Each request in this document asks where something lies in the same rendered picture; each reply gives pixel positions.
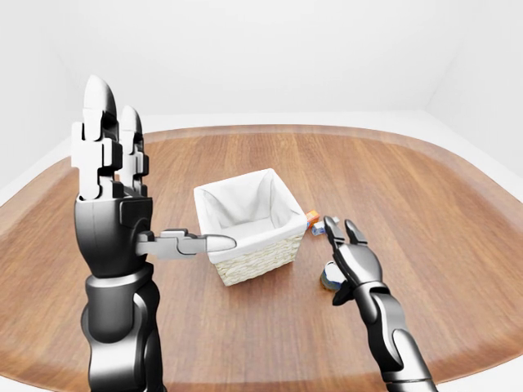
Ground white lined wicker basket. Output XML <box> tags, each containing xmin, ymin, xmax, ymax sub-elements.
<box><xmin>193</xmin><ymin>167</ymin><xmax>309</xmax><ymax>288</ymax></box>

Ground blue white soup tin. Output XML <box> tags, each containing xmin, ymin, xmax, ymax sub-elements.
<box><xmin>320</xmin><ymin>261</ymin><xmax>344</xmax><ymax>293</ymax></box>

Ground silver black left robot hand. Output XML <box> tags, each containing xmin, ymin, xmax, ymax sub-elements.
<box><xmin>70</xmin><ymin>74</ymin><xmax>238</xmax><ymax>279</ymax></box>

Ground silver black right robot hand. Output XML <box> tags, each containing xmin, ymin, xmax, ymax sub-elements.
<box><xmin>322</xmin><ymin>216</ymin><xmax>387</xmax><ymax>307</ymax></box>

